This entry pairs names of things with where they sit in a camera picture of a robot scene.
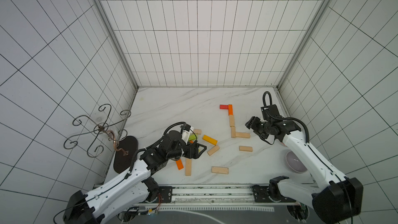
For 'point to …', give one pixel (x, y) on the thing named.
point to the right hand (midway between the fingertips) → (249, 123)
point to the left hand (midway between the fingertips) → (197, 149)
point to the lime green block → (192, 137)
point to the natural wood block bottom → (219, 170)
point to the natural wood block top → (197, 130)
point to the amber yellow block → (210, 139)
